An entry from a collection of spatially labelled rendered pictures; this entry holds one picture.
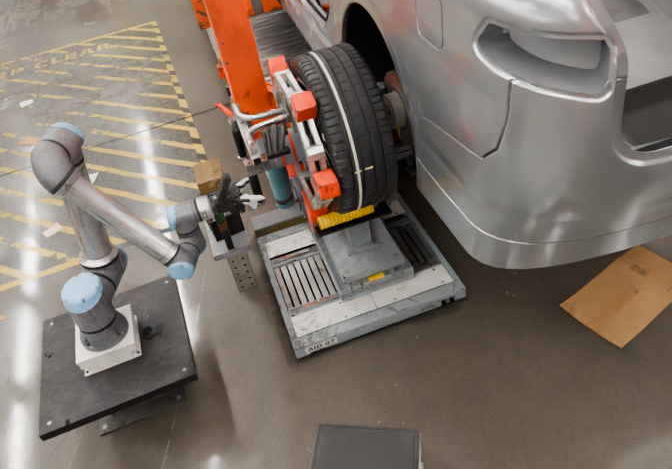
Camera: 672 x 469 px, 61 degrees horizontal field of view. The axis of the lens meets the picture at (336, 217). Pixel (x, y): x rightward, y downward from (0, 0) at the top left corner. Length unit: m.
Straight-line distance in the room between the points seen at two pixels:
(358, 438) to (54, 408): 1.19
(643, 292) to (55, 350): 2.56
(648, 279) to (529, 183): 1.50
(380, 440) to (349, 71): 1.27
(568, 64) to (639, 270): 1.64
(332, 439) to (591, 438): 0.98
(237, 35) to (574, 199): 1.59
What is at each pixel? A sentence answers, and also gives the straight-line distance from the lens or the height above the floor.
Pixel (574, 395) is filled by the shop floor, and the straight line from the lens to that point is 2.51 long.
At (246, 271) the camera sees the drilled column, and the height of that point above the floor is 0.10.
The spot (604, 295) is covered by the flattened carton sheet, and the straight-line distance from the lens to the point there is 2.84.
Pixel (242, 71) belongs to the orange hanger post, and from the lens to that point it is 2.64.
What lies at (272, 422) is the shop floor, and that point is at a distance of 2.48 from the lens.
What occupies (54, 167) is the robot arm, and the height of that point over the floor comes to 1.18.
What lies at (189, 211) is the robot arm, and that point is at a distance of 2.15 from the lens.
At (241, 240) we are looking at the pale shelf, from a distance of 2.55.
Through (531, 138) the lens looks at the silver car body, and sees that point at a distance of 1.45.
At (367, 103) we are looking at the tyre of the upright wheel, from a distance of 2.05.
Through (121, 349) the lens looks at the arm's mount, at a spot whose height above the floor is 0.37.
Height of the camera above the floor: 2.10
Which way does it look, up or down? 41 degrees down
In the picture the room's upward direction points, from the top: 11 degrees counter-clockwise
